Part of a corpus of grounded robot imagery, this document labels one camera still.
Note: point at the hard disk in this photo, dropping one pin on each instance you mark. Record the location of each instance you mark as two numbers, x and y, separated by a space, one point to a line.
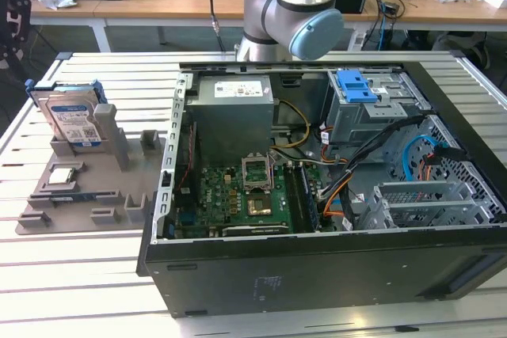
71 116

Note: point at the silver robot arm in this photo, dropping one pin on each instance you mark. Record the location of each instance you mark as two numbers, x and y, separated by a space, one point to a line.
269 9

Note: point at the metal disk bay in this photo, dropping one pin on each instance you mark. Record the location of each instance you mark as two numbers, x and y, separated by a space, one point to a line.
416 195

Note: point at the small wooden desk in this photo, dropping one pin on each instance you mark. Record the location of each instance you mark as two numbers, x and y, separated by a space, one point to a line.
59 13

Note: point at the long wooden desk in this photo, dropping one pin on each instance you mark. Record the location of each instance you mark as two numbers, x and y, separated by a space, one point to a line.
134 5

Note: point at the silver CPU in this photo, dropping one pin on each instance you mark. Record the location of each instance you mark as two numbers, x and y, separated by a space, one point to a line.
61 175

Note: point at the grey parts rack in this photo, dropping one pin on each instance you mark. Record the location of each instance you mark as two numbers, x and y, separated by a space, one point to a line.
99 172

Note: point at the black case fan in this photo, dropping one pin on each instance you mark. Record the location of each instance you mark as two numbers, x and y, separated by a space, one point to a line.
186 164

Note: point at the grey power supply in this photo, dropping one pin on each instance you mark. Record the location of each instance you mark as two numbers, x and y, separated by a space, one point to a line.
229 120

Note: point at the green motherboard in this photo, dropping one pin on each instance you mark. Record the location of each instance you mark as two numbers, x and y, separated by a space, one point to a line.
222 195

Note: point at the locking lever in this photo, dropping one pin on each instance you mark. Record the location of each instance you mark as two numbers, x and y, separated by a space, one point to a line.
271 172

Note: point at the CPU socket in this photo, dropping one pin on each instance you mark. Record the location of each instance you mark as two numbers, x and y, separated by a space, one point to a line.
259 207

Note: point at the black graphics card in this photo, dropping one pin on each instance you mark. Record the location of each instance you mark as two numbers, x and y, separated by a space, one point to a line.
257 230

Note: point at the black RAM slot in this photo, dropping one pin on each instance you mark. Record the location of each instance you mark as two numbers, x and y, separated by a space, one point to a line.
294 199

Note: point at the white power strip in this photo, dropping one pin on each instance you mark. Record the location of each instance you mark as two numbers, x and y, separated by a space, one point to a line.
358 41

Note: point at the blue drive latch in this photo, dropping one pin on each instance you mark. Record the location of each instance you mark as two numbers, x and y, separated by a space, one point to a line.
356 88

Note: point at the installed RAM stick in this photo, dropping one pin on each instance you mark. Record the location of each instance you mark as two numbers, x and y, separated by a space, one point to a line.
309 199

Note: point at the metal drive cage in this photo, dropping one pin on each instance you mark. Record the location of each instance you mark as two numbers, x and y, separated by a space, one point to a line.
356 124

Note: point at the black PC case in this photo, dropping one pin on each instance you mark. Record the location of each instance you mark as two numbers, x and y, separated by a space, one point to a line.
317 274

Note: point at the dark bag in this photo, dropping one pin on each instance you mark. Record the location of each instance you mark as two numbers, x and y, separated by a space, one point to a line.
481 55

